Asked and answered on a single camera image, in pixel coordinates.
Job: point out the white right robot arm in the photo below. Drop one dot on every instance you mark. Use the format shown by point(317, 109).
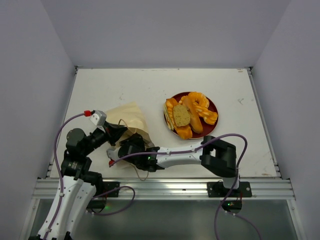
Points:
point(212, 153)

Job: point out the fake speckled bread slice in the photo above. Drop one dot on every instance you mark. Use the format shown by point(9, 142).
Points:
point(181, 115)

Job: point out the fake triangle sandwich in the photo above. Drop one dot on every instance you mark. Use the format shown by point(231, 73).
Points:
point(167, 118)

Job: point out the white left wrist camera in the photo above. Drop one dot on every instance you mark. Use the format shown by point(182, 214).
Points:
point(97, 117)

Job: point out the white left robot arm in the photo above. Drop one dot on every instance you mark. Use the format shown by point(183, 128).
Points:
point(77, 184)

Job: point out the fake round bun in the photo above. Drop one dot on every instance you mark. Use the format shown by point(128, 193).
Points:
point(195, 121)

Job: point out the fake orange ring donut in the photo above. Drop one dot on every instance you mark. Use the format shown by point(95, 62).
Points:
point(199, 100)

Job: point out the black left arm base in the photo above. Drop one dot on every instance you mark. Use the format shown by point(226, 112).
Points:
point(99, 203)

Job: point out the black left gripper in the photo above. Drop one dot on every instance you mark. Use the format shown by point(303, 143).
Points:
point(114, 132)

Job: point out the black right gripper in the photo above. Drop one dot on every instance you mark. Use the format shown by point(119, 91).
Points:
point(130, 146)

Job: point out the fake braided orange bread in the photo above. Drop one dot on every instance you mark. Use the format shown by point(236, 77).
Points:
point(185, 132)

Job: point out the aluminium mounting rail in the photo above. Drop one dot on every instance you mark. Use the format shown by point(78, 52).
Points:
point(180, 189)

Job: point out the fake twisted glazed bread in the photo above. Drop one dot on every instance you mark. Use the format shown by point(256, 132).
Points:
point(209, 117)

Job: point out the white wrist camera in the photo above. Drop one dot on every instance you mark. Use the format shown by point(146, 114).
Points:
point(97, 117)
point(113, 155)

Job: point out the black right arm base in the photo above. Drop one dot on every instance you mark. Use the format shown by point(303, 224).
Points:
point(234, 202)

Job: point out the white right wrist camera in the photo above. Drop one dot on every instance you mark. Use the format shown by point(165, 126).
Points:
point(113, 155)

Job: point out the white paper bag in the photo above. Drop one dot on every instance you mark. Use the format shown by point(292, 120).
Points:
point(133, 118)

